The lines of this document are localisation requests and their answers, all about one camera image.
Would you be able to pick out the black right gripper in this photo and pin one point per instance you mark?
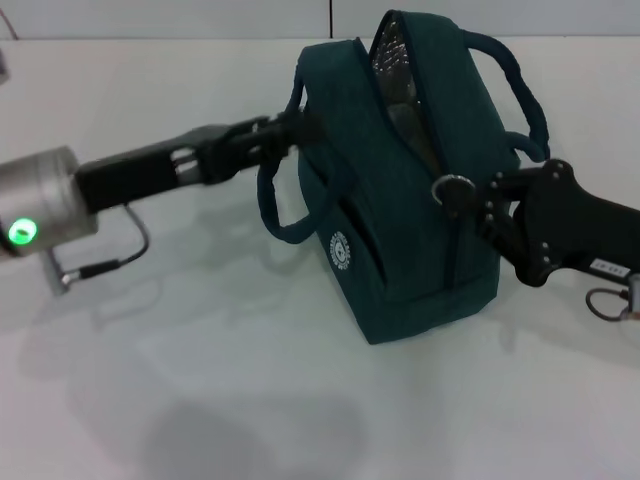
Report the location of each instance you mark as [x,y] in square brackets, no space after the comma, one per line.
[565,225]

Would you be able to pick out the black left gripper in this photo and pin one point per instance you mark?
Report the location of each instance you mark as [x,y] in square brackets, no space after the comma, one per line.
[145,170]

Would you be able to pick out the dark teal fabric lunch bag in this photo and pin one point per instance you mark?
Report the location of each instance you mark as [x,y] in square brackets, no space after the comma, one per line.
[400,225]

